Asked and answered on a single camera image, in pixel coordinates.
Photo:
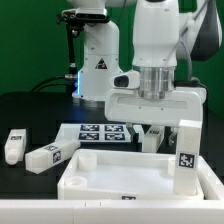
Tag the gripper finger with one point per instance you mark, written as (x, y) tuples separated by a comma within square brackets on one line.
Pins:
[(134, 136), (171, 139)]

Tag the white L-shaped obstacle fence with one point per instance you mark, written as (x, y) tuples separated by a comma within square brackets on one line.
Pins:
[(210, 210)]

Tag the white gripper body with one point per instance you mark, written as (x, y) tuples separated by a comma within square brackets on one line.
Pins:
[(183, 103)]

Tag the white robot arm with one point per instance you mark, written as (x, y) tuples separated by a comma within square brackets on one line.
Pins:
[(148, 93)]

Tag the white desk top tray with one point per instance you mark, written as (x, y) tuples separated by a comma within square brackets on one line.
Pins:
[(117, 175)]

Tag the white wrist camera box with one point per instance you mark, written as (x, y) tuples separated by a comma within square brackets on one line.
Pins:
[(126, 80)]

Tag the white marker base plate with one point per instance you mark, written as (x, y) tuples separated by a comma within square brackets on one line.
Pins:
[(94, 133)]

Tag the black camera on stand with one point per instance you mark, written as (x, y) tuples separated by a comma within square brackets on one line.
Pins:
[(75, 20)]

